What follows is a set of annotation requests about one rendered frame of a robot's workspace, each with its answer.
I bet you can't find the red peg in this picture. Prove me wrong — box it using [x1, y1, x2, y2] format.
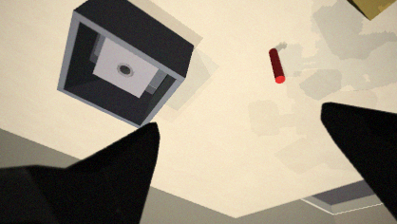
[269, 48, 286, 84]

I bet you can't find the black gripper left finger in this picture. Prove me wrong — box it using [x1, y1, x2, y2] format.
[0, 121, 161, 224]

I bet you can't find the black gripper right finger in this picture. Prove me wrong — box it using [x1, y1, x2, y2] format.
[321, 102, 397, 221]

